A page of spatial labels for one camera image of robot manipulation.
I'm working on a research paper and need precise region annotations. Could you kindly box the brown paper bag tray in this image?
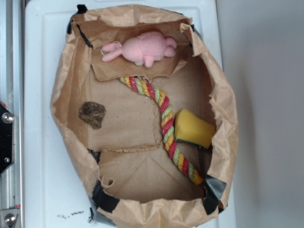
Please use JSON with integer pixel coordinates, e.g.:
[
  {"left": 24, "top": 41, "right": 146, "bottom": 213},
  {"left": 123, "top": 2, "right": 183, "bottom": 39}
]
[{"left": 51, "top": 4, "right": 238, "bottom": 228}]

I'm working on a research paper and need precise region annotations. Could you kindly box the black metal bracket with bolts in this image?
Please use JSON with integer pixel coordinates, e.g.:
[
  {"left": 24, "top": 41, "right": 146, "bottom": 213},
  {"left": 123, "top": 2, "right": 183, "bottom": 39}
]
[{"left": 0, "top": 103, "right": 14, "bottom": 174}]

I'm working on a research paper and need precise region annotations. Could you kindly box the yellow sponge with green pad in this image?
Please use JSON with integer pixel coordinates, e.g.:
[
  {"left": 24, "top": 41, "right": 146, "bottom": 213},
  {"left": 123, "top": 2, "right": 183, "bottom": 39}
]
[{"left": 174, "top": 109, "right": 216, "bottom": 149}]

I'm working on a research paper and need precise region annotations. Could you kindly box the silver aluminium rail frame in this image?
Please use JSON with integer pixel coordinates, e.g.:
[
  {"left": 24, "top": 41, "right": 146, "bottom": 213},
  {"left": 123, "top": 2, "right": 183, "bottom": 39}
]
[{"left": 0, "top": 0, "right": 25, "bottom": 228}]

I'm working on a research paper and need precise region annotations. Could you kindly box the multicolour twisted rope toy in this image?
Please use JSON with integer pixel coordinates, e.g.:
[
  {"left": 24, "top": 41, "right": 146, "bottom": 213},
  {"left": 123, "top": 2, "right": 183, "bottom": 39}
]
[{"left": 119, "top": 76, "right": 203, "bottom": 185}]

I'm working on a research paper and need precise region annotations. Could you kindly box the brown rough rock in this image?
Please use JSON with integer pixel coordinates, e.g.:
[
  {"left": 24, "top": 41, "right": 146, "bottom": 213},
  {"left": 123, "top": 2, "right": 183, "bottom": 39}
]
[{"left": 79, "top": 102, "right": 106, "bottom": 129}]

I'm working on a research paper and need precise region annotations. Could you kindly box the pink plush bunny toy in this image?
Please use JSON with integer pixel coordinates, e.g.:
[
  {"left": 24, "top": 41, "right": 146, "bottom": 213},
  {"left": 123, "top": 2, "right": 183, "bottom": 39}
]
[{"left": 101, "top": 31, "right": 177, "bottom": 68}]

